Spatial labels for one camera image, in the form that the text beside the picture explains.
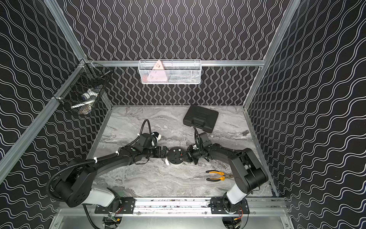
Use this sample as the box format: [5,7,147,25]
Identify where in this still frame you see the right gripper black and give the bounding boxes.
[178,144,204,164]

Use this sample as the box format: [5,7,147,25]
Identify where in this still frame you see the white twin-bell alarm clock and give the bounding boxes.
[164,147,185,166]

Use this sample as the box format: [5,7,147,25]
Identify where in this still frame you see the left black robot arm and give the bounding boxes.
[46,130,165,208]

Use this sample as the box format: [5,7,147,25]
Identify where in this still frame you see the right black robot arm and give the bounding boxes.
[186,128,269,209]

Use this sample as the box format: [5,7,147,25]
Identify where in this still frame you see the black plastic tool case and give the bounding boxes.
[183,105,219,133]

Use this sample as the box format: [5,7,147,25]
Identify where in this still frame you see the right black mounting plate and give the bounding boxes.
[208,198,250,215]

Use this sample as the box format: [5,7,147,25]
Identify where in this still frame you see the black mounting plate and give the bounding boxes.
[208,198,250,215]
[94,197,136,214]

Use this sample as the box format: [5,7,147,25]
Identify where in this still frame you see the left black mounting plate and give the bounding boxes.
[94,197,136,214]

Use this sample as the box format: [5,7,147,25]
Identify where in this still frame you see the pink triangle card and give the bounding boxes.
[146,60,168,83]

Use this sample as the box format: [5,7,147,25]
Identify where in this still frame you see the white items in black basket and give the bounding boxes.
[71,89,99,115]

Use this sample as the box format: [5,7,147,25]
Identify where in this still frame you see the yellow-handled pliers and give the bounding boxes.
[206,170,234,182]

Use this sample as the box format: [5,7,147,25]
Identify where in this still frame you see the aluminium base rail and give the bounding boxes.
[57,197,288,217]

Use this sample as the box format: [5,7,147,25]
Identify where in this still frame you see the white wire mesh basket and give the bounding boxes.
[138,59,202,85]

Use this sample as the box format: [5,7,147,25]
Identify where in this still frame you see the black wire mesh basket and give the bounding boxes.
[56,63,112,115]

